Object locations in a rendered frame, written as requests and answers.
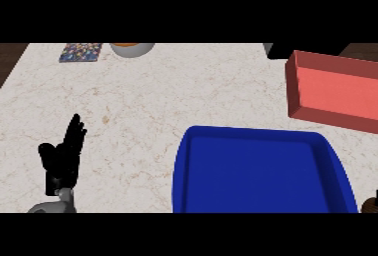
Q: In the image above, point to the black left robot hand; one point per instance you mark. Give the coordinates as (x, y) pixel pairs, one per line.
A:
(62, 160)

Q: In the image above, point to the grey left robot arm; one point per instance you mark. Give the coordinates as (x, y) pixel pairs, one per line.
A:
(59, 204)

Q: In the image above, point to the blue tray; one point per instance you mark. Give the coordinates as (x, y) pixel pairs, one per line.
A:
(260, 173)

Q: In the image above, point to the red cardboard box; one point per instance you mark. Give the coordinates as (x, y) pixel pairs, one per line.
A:
(334, 90)

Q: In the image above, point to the brown cupcake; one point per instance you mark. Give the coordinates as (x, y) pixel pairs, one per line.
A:
(371, 205)

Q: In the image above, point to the colourful patterned book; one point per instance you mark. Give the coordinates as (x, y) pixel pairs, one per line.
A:
(80, 52)

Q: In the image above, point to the grey bowl with orange content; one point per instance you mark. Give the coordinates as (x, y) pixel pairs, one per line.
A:
(130, 49)

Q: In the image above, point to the black appliance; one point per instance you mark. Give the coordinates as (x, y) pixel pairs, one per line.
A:
(300, 50)

